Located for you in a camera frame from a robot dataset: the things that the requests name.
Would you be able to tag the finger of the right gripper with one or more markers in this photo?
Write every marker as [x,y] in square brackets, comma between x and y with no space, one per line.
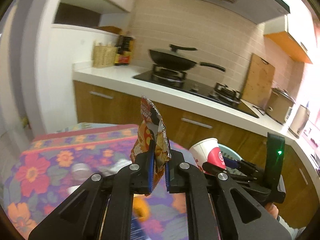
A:
[233,164]
[212,169]

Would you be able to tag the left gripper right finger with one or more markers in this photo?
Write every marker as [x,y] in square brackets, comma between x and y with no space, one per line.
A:
[217,206]

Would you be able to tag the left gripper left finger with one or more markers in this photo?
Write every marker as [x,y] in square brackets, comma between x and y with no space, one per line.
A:
[101,207]

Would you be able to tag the red white paper cup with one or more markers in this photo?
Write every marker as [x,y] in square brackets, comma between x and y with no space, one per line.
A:
[207,150]

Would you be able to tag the red snack wrapper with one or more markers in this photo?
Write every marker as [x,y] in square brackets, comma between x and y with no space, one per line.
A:
[152,140]

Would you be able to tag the light blue perforated trash basket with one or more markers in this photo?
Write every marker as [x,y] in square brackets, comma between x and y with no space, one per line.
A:
[229,153]

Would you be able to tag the white kitchen countertop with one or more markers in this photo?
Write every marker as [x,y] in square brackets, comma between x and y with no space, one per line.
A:
[121,79]

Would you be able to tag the person's right hand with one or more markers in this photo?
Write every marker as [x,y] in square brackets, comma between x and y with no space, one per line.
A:
[272,209]

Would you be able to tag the orange fruit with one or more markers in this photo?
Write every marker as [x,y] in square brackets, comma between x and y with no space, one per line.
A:
[141,208]

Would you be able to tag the black glass gas stove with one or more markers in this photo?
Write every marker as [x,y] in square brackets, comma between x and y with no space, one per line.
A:
[218,93]

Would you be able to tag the floral purple tablecloth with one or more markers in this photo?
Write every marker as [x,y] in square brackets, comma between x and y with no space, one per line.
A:
[55,164]

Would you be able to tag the cream electric kettle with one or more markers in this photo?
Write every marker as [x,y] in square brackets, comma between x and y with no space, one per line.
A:
[299,121]

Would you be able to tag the beige rice cooker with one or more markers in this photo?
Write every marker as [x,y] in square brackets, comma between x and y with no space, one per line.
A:
[279,105]

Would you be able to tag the wooden cutting board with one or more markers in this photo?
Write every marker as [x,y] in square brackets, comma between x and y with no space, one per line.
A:
[257,87]

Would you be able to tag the black frying pan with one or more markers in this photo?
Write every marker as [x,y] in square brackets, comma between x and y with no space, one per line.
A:
[173,60]

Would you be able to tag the red label sauce bottle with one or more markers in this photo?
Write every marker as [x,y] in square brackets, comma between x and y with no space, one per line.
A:
[128,47]

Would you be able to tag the orange upper cabinet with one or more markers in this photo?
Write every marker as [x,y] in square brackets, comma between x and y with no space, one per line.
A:
[286,33]

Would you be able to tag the dark soy sauce bottle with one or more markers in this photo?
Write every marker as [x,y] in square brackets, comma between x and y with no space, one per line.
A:
[120,56]

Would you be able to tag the woven utensil basket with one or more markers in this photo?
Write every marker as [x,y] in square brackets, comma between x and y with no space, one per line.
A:
[103,55]

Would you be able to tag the black camera mount with screen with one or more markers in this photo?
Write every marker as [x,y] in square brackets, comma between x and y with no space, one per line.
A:
[274,161]

